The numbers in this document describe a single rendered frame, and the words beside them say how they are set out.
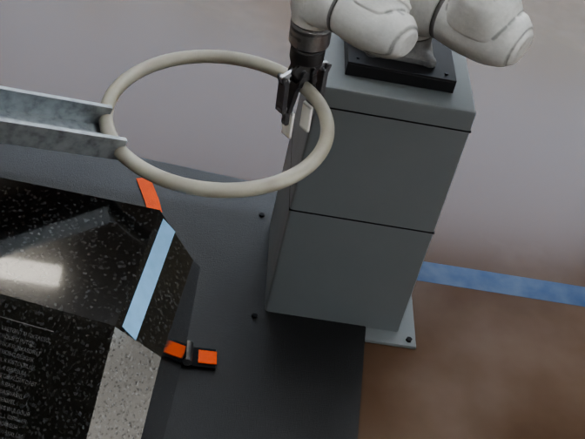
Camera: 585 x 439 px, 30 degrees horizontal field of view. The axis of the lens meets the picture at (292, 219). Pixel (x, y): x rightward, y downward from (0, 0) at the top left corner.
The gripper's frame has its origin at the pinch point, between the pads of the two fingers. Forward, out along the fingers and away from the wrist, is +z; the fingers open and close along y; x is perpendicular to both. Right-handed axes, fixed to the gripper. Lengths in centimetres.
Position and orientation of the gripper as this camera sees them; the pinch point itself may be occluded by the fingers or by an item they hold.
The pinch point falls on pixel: (297, 120)
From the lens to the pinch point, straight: 246.9
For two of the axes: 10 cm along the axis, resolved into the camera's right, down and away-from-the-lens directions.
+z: -1.2, 7.5, 6.5
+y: -7.9, 3.3, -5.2
